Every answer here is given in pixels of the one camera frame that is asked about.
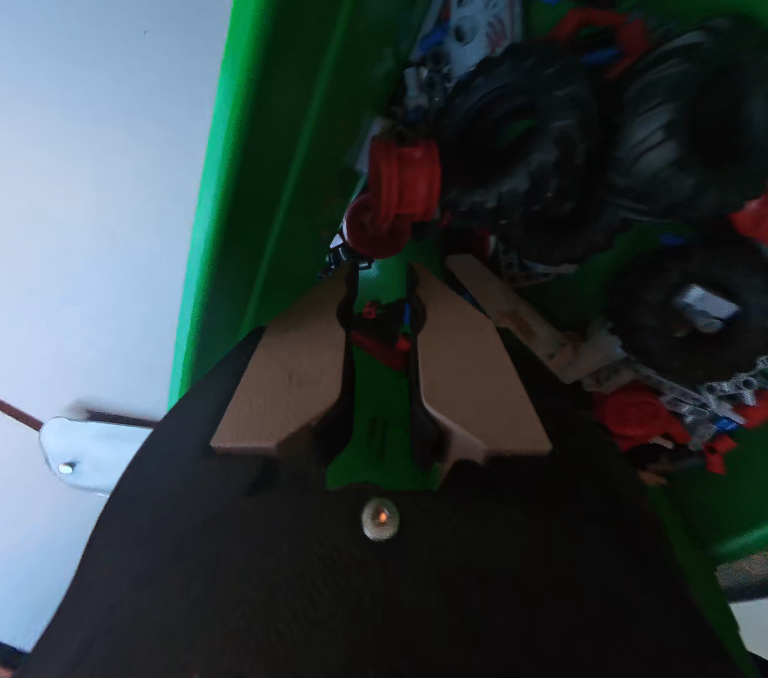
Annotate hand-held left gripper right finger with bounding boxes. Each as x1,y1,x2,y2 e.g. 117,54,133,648
407,262,553,470

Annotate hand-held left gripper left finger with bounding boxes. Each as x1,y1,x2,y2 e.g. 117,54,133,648
210,263,361,466

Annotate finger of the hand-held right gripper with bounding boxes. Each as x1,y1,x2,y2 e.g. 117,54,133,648
446,254,578,374

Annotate small red lego piece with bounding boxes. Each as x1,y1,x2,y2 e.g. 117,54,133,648
353,300,415,372

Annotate green plastic bin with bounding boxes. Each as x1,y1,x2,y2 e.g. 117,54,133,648
168,0,768,678

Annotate black lego tire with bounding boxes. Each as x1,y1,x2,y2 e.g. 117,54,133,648
605,17,768,224
440,38,602,224
608,245,768,386

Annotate red lego wheel hub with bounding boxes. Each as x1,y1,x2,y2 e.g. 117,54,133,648
593,383,680,452
344,137,443,260

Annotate grey lego beam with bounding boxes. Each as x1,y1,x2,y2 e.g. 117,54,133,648
641,356,768,434

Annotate red curved lego piece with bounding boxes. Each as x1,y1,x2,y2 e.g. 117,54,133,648
551,6,650,80

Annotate white bracket with screw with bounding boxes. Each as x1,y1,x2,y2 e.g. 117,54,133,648
38,416,155,494

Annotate brown cable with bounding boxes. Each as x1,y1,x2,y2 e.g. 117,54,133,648
0,399,44,432

